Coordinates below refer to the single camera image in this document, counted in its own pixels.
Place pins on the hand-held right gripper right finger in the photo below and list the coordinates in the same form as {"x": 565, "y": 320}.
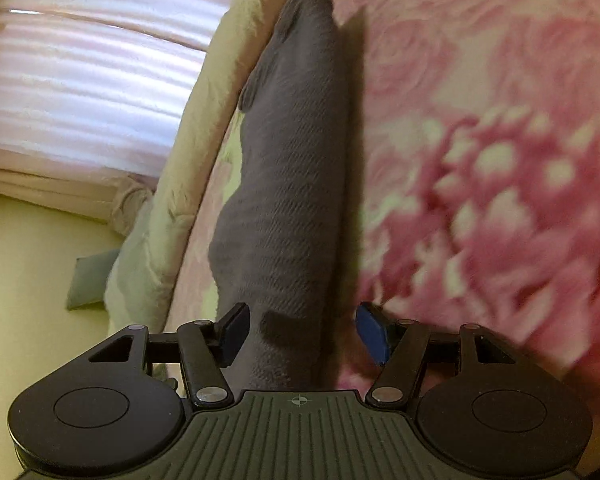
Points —
{"x": 372, "y": 332}

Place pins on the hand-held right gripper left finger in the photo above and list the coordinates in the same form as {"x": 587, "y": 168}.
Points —
{"x": 232, "y": 335}

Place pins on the grey pillow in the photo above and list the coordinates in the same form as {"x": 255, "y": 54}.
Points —
{"x": 90, "y": 280}

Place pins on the pinkish-grey crumpled cloth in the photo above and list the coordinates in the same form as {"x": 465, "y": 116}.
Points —
{"x": 130, "y": 205}

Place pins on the pink floral bedsheet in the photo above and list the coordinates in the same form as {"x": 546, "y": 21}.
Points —
{"x": 480, "y": 110}

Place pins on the pink curtain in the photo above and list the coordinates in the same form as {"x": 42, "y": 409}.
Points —
{"x": 80, "y": 85}

